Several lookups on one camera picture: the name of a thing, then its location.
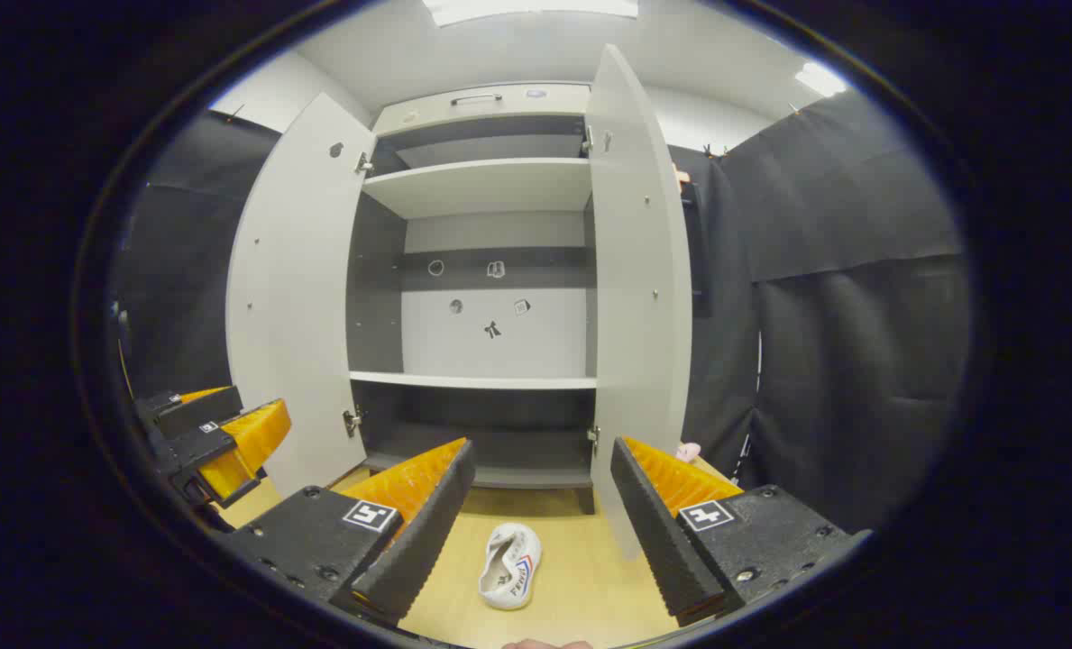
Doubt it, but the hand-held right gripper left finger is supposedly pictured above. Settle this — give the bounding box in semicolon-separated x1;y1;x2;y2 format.
227;438;478;625

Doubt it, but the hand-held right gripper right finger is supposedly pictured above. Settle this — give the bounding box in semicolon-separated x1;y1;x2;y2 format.
610;436;872;627

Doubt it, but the white shoe yellow sole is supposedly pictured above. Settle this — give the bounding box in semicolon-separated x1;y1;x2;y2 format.
479;523;543;611

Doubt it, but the white shoe cabinet door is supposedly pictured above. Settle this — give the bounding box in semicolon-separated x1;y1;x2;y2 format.
225;92;379;498
583;43;694;560

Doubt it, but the white grey shoe cabinet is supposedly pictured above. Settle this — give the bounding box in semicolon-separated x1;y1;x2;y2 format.
225;43;694;560

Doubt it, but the grey cabinet drawer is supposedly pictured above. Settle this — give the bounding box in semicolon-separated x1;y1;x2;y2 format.
371;83;591;138

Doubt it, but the black backdrop cloth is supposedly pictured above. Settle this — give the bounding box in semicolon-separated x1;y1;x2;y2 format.
112;90;974;533

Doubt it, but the small ceiling light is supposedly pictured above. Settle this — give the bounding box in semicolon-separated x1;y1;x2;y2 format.
795;61;848;98

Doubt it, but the long ceiling light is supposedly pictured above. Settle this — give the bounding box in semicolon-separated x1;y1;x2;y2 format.
423;0;640;26

